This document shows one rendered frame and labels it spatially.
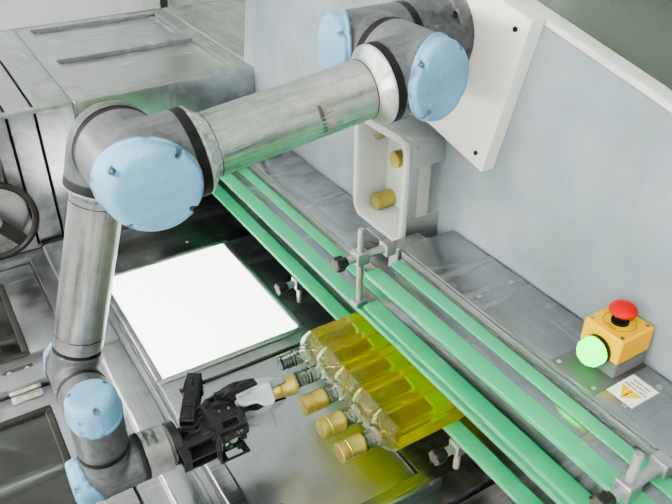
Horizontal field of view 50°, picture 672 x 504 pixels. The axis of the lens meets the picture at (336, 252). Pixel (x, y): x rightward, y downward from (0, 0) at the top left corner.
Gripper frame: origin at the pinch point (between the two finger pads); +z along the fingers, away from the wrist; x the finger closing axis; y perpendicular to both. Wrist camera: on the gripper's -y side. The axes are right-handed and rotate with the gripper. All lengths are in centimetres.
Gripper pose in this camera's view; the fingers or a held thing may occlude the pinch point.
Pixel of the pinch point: (276, 389)
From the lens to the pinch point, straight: 125.5
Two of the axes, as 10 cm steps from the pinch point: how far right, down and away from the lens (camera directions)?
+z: 8.5, -2.8, 4.4
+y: 5.3, 4.7, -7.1
